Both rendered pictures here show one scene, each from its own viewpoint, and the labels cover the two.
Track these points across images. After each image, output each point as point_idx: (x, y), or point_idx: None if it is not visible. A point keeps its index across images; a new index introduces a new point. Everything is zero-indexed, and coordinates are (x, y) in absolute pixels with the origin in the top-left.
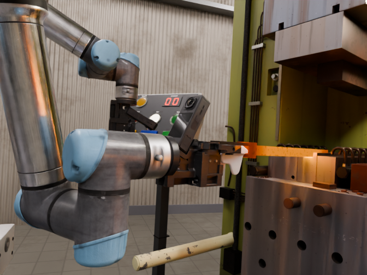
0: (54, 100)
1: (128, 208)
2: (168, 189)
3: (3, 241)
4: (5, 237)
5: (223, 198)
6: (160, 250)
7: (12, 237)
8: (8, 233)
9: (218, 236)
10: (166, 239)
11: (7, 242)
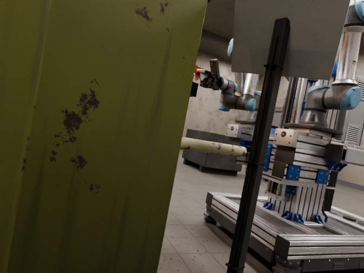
0: (246, 75)
1: (220, 97)
2: (259, 102)
3: (279, 130)
4: (281, 129)
5: (190, 96)
6: (231, 144)
7: (290, 135)
8: (285, 130)
9: (187, 137)
10: (247, 165)
11: (283, 132)
